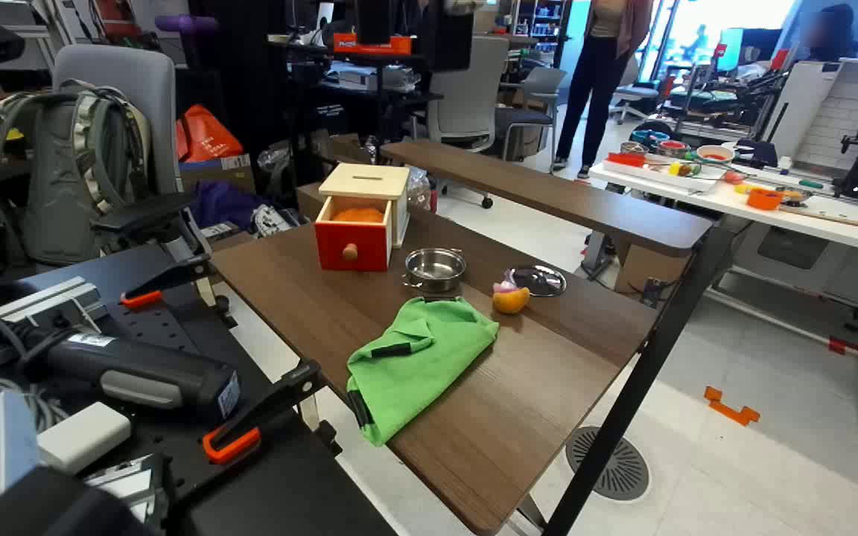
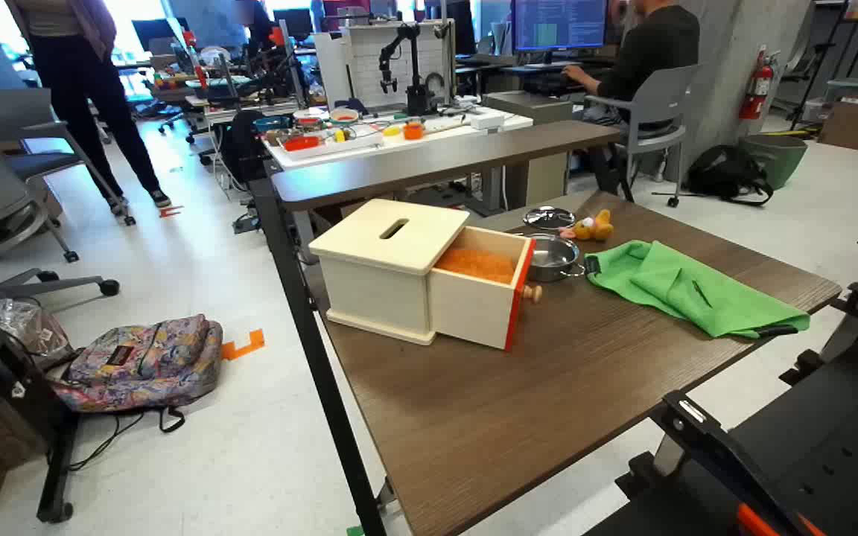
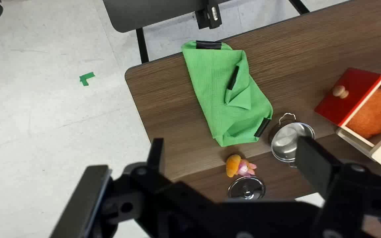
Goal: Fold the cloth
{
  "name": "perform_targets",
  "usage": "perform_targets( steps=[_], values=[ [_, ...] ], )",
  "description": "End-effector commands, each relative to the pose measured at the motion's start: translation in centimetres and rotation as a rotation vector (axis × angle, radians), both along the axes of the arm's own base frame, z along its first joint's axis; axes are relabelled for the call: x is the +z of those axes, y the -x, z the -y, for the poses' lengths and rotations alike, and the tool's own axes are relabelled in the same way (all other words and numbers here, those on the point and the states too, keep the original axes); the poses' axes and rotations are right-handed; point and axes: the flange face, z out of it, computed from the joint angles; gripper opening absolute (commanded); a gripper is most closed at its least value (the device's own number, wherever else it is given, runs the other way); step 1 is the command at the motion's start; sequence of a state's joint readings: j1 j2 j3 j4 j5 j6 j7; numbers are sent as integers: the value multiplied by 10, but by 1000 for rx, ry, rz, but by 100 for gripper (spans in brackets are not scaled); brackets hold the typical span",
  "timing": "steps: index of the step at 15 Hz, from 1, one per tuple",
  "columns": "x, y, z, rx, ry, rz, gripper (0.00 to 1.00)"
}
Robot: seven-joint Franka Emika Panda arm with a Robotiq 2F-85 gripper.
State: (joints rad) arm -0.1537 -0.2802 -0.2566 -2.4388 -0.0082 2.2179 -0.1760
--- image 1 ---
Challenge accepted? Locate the green cloth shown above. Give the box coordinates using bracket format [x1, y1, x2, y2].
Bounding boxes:
[345, 296, 499, 442]

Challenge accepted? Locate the metal bowl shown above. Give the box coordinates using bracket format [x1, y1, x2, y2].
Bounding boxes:
[401, 246, 465, 296]

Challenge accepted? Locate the red wooden drawer box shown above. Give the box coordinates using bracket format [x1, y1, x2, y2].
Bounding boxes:
[312, 164, 410, 271]

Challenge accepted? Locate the orange toy fruit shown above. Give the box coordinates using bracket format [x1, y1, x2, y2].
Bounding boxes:
[491, 282, 532, 314]

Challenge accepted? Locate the white office chair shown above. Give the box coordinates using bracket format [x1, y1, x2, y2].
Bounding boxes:
[425, 34, 508, 152]

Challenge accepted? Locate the orange bag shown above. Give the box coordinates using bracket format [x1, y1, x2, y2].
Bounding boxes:
[176, 104, 245, 164]

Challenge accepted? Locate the grey office chair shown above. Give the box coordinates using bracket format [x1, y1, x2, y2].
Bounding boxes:
[53, 45, 187, 246]

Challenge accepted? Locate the round floor drain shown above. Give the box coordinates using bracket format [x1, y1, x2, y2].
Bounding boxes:
[566, 426, 653, 499]

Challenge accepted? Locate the standing person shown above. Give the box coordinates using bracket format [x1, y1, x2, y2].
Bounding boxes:
[552, 0, 653, 173]

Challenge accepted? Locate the black handheld device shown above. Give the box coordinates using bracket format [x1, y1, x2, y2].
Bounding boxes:
[0, 322, 242, 423]

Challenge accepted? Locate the orange bowl on table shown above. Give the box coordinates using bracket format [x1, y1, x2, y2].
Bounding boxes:
[748, 188, 784, 212]

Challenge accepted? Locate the grey backpack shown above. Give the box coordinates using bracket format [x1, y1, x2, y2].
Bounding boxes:
[0, 89, 112, 264]

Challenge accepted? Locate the white power adapter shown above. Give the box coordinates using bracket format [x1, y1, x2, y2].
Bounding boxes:
[38, 402, 132, 474]

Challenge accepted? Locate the white table with items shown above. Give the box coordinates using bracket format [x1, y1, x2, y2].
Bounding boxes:
[593, 152, 858, 355]

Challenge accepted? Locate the orange-handled clamp front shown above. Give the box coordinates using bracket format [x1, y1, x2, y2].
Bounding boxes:
[200, 359, 321, 463]

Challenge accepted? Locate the orange-handled clamp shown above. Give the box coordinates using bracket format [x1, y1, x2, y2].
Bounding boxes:
[120, 255, 208, 311]
[200, 359, 321, 463]

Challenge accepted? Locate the orange-handled clamp rear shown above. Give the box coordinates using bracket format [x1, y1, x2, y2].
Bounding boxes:
[120, 255, 208, 311]

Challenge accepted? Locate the orange floor bracket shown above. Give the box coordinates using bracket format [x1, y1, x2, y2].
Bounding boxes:
[702, 387, 759, 426]

